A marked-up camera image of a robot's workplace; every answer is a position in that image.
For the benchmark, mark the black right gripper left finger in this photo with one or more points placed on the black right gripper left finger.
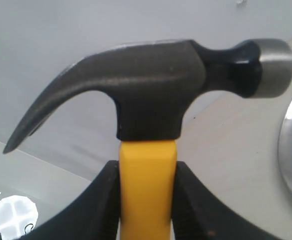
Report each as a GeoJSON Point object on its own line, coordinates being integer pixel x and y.
{"type": "Point", "coordinates": [94, 215]}

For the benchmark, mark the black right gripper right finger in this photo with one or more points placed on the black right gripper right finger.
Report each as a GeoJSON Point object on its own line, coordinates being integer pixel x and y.
{"type": "Point", "coordinates": [197, 214]}

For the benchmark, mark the yellow black claw hammer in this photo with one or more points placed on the yellow black claw hammer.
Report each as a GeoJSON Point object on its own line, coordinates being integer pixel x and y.
{"type": "Point", "coordinates": [152, 85]}

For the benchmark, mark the white round ribbed object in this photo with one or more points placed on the white round ribbed object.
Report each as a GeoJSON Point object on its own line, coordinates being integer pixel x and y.
{"type": "Point", "coordinates": [17, 213]}

